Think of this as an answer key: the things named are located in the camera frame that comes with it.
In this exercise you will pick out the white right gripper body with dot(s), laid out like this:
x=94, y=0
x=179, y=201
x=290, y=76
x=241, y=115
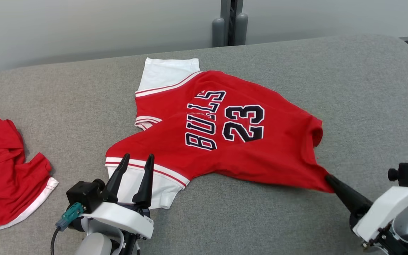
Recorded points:
x=388, y=209

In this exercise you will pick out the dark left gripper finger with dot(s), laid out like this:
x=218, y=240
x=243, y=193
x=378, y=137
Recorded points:
x=144, y=187
x=115, y=184

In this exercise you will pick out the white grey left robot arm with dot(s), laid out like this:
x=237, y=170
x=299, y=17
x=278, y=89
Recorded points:
x=94, y=246

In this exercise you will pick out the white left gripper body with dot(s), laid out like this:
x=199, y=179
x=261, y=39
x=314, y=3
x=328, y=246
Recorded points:
x=119, y=216

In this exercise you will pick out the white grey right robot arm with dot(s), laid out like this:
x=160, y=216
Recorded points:
x=406, y=226

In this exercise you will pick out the grey metal post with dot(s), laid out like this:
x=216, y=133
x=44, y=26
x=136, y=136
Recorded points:
x=225, y=28

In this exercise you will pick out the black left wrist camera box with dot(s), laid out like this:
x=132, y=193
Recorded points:
x=83, y=194

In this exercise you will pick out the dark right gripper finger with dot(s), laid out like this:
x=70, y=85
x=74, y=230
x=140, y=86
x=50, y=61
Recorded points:
x=349, y=191
x=349, y=203

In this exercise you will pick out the red Bulls 23 jersey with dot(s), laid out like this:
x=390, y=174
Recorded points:
x=260, y=156

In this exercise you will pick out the red garment with white trim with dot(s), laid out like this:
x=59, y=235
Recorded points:
x=2, y=177

